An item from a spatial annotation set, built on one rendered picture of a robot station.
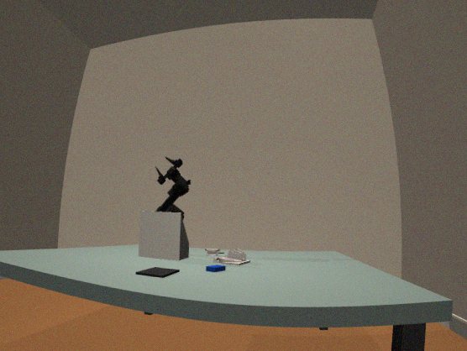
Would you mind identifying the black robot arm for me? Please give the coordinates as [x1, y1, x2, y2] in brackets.
[156, 166, 190, 220]

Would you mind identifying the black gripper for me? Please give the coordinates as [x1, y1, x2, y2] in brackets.
[155, 158, 183, 185]

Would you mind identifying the blue flat block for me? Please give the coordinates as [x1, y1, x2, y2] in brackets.
[206, 265, 225, 272]

